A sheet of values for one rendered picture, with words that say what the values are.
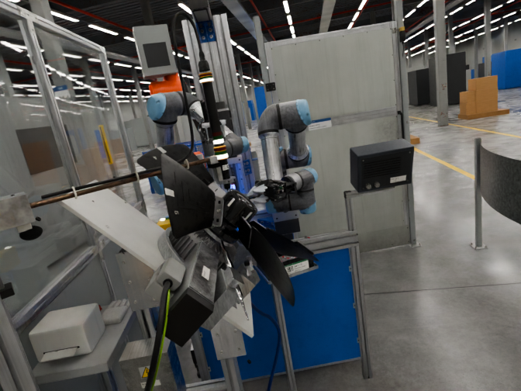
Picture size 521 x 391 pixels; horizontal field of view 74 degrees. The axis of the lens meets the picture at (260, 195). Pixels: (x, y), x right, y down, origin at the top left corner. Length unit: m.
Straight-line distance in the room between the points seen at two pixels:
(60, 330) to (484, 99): 13.05
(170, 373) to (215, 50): 1.61
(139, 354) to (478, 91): 12.83
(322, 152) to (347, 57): 0.80
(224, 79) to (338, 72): 1.31
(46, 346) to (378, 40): 2.97
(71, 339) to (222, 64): 1.52
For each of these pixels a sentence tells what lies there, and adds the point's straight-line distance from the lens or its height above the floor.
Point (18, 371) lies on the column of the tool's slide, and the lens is 1.11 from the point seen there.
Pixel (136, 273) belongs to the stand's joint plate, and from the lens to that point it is 1.16.
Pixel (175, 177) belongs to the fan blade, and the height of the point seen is 1.37.
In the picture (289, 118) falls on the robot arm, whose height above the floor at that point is 1.44.
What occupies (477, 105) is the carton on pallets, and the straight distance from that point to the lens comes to 13.36.
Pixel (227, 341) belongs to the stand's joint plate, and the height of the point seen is 0.77.
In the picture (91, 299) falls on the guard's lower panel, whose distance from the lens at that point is 1.77.
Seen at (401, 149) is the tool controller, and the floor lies 1.22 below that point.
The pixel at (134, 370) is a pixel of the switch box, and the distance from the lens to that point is 1.25.
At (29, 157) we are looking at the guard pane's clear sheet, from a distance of 1.56.
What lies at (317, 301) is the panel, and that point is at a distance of 1.86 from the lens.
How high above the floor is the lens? 1.51
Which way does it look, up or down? 14 degrees down
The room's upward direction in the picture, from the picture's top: 10 degrees counter-clockwise
